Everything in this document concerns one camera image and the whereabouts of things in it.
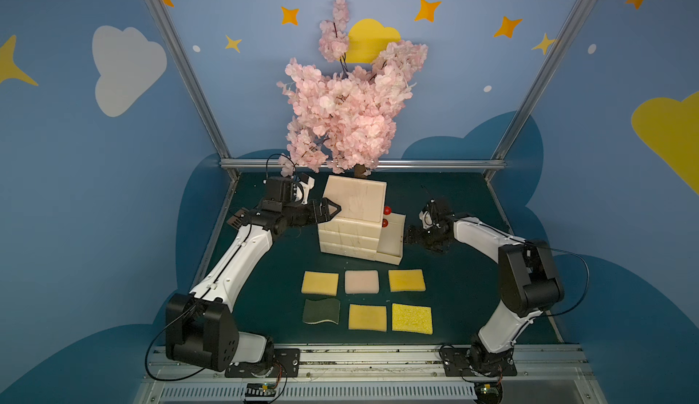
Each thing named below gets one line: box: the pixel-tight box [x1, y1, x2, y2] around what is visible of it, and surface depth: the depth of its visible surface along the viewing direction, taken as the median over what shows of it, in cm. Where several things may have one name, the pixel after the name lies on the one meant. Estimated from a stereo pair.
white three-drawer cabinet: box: [317, 174, 387, 261], surface depth 87 cm
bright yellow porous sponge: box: [391, 303, 434, 335], surface depth 83 cm
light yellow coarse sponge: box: [348, 303, 387, 333], surface depth 83 cm
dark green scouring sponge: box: [302, 298, 341, 325], surface depth 85 cm
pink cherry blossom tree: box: [276, 0, 428, 179], surface depth 66 cm
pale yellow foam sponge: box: [301, 271, 340, 297], surface depth 90 cm
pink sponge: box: [344, 269, 380, 294], surface depth 91 cm
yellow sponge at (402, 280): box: [387, 269, 426, 293], surface depth 91 cm
